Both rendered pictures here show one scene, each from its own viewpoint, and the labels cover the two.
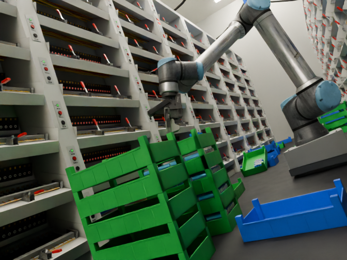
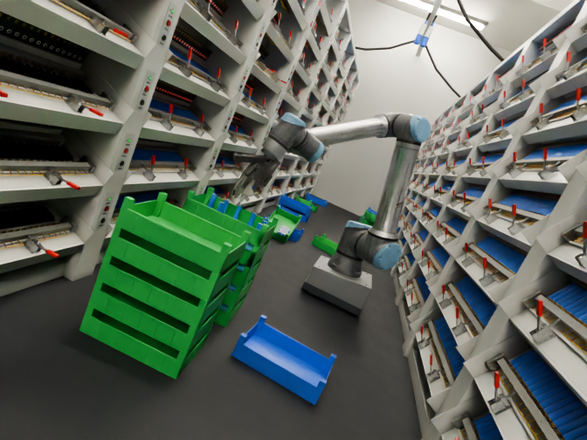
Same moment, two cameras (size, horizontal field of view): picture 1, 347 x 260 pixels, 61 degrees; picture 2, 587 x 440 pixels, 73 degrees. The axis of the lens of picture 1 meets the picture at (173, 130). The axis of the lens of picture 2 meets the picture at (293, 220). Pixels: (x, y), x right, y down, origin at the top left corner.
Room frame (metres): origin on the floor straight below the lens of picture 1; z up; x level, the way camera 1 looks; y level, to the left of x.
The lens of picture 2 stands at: (-0.14, 0.27, 0.71)
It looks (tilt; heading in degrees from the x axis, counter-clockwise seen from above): 11 degrees down; 341
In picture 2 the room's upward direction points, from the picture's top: 24 degrees clockwise
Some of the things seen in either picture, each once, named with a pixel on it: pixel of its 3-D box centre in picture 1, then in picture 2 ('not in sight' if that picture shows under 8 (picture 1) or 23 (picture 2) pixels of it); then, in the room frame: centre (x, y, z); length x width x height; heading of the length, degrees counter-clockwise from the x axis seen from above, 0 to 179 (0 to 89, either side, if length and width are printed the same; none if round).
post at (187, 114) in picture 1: (172, 90); (267, 90); (2.49, -0.11, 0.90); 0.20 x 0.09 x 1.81; 64
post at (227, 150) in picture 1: (201, 94); (290, 107); (3.12, -0.41, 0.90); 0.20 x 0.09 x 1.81; 64
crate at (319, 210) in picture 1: (292, 209); (286, 355); (0.95, -0.27, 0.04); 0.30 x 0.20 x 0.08; 59
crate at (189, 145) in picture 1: (174, 148); (232, 215); (1.25, 0.02, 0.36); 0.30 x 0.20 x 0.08; 66
